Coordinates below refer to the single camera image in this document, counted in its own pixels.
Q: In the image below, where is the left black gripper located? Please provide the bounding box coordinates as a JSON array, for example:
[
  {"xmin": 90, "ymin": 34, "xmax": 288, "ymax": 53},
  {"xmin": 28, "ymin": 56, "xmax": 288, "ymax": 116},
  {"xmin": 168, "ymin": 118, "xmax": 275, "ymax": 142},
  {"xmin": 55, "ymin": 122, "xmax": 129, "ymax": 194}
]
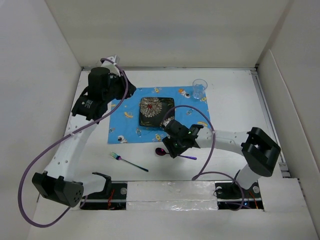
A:
[{"xmin": 103, "ymin": 70, "xmax": 136, "ymax": 103}]

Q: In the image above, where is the iridescent purple spoon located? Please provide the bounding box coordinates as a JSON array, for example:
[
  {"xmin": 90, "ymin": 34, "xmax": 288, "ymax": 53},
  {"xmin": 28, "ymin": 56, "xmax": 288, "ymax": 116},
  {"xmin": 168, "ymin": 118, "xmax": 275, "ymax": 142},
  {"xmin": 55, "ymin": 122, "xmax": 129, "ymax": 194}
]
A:
[{"xmin": 155, "ymin": 147, "xmax": 197, "ymax": 160}]

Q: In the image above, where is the black floral square plate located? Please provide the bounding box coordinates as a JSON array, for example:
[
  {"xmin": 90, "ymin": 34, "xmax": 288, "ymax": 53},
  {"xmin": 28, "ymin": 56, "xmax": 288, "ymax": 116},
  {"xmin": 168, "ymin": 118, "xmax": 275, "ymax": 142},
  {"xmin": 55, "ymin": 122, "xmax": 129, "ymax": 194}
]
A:
[{"xmin": 138, "ymin": 97, "xmax": 175, "ymax": 128}]

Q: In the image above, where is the blue space-print cloth placemat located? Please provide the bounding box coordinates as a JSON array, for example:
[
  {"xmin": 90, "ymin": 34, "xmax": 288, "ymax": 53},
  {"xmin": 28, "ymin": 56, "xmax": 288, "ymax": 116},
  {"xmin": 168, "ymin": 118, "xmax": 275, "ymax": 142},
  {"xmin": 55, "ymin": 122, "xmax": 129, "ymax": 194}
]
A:
[{"xmin": 107, "ymin": 86, "xmax": 210, "ymax": 145}]

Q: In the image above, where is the clear plastic cup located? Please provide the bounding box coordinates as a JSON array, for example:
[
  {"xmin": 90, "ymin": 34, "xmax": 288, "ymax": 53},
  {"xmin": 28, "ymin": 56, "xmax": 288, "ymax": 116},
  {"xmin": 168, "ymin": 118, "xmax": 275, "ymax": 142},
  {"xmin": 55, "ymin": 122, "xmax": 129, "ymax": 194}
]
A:
[{"xmin": 192, "ymin": 78, "xmax": 208, "ymax": 99}]

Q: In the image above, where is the iridescent rainbow fork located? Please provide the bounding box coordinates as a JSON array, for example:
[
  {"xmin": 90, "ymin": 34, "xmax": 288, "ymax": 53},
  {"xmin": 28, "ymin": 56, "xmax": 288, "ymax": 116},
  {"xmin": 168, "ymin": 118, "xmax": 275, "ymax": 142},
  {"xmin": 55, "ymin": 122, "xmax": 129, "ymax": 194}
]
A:
[{"xmin": 110, "ymin": 152, "xmax": 149, "ymax": 172}]

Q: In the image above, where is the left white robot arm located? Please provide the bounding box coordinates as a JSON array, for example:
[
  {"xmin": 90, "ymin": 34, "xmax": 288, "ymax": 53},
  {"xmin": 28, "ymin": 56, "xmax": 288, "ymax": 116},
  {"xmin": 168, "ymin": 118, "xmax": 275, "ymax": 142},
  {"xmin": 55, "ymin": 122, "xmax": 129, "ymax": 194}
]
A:
[{"xmin": 32, "ymin": 66, "xmax": 136, "ymax": 208}]

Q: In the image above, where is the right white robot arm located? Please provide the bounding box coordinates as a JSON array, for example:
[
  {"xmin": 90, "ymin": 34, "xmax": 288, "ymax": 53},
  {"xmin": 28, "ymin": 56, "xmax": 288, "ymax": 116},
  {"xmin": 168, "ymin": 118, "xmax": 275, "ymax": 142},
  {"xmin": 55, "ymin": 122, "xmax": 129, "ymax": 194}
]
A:
[{"xmin": 162, "ymin": 120, "xmax": 281, "ymax": 197}]

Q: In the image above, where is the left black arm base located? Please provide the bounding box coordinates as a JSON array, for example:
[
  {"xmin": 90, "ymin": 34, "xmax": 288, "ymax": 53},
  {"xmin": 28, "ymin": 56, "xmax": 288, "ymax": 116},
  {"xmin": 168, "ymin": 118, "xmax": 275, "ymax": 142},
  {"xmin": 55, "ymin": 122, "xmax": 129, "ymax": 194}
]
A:
[{"xmin": 79, "ymin": 172, "xmax": 128, "ymax": 211}]

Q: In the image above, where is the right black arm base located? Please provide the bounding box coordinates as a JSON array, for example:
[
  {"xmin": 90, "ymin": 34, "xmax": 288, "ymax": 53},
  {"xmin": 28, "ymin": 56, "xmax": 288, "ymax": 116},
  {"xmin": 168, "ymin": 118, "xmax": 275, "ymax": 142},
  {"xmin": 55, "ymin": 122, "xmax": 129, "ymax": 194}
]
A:
[{"xmin": 213, "ymin": 181, "xmax": 264, "ymax": 210}]

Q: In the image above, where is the silver foil tape strip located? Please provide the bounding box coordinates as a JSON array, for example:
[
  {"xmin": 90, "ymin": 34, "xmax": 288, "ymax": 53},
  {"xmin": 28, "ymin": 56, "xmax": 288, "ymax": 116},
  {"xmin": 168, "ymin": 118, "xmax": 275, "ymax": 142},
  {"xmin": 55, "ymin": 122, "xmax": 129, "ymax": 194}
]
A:
[{"xmin": 126, "ymin": 181, "xmax": 218, "ymax": 211}]

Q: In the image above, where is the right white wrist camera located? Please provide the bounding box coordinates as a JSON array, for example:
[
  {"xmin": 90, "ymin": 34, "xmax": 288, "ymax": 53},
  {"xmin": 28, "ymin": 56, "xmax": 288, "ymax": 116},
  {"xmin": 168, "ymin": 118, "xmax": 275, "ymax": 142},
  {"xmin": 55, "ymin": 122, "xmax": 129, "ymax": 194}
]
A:
[{"xmin": 162, "ymin": 116, "xmax": 175, "ymax": 127}]

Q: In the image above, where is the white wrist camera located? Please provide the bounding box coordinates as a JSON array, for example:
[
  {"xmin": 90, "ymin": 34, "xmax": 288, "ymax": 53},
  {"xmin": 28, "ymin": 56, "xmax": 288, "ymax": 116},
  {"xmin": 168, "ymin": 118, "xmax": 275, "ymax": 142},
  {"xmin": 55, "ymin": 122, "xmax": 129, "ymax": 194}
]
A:
[
  {"xmin": 106, "ymin": 54, "xmax": 120, "ymax": 64},
  {"xmin": 162, "ymin": 116, "xmax": 175, "ymax": 127}
]

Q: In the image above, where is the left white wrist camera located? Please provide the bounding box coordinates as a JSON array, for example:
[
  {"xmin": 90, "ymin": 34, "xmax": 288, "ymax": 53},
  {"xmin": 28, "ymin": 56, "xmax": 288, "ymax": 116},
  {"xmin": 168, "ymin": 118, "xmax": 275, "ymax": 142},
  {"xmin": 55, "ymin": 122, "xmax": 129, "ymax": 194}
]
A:
[{"xmin": 106, "ymin": 54, "xmax": 120, "ymax": 64}]

